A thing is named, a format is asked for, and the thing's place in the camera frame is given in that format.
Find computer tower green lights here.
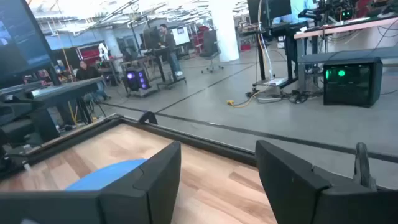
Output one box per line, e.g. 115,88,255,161
322,57,384,108

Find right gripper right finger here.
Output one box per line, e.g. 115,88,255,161
254,139,398,224

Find white pillar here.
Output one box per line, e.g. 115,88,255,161
208,0,241,63

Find black cable at frame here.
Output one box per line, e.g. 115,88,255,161
137,111,159,126

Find black hanging screen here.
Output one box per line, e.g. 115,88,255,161
246,0,293,25

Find black aluminium table frame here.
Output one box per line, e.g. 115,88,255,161
0,113,398,190

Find blue round plate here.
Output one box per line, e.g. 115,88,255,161
64,158,149,192

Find yellow floor cable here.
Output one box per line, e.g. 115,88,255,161
226,90,266,110

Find red cabinet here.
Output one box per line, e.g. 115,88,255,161
75,43,106,67

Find grey office chair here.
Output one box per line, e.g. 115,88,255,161
198,29,225,75

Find standing person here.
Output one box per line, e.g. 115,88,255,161
157,23,184,77

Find wooden top workbench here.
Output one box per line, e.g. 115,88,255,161
293,14,398,91

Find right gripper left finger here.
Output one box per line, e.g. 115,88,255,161
0,141,182,224

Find computer tower purple lights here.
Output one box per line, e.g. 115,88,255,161
124,68,152,93

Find white board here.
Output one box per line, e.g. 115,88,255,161
172,26,191,46

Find black room desk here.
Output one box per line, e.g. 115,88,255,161
25,77,105,126

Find dark grey computer desk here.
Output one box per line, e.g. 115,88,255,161
0,96,60,147

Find small white robot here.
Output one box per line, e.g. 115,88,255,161
98,42,110,62

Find black cable to right arm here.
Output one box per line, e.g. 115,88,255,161
353,142,378,190

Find black standing desk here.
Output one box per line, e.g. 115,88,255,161
142,46,188,91

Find black floor cable bundle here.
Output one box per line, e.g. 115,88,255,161
245,88,325,105

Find black computer monitor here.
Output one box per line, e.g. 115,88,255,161
0,0,57,90

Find seated person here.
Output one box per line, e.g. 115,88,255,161
75,60,109,103

